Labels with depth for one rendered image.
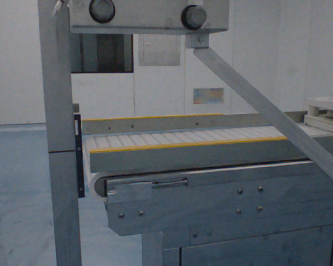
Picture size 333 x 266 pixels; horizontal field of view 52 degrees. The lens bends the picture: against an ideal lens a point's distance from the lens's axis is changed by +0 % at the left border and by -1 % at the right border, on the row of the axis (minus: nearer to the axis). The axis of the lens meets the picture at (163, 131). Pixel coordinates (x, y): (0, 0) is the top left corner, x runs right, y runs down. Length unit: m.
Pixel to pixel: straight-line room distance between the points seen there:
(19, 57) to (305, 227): 5.13
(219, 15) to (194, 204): 0.30
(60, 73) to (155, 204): 0.37
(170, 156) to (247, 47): 5.69
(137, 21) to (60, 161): 0.44
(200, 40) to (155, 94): 5.14
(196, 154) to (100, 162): 0.15
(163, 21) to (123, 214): 0.30
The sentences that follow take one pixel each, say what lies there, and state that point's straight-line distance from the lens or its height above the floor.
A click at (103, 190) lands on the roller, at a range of 0.55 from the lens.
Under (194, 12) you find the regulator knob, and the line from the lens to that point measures 0.48.
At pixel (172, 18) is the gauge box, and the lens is 0.49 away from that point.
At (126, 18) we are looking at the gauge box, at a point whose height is 1.13.
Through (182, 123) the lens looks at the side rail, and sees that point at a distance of 0.83.
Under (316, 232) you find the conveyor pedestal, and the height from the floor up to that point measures 0.72.
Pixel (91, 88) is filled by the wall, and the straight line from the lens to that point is 5.54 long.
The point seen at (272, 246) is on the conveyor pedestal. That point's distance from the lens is 0.77.
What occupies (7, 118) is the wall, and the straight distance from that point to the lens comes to 5.69.
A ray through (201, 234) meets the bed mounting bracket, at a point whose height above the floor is 0.76.
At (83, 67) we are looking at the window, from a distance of 5.52.
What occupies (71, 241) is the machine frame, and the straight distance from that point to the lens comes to 0.90.
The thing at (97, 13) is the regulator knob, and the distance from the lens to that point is 0.45.
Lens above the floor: 1.08
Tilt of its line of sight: 12 degrees down
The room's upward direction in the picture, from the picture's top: straight up
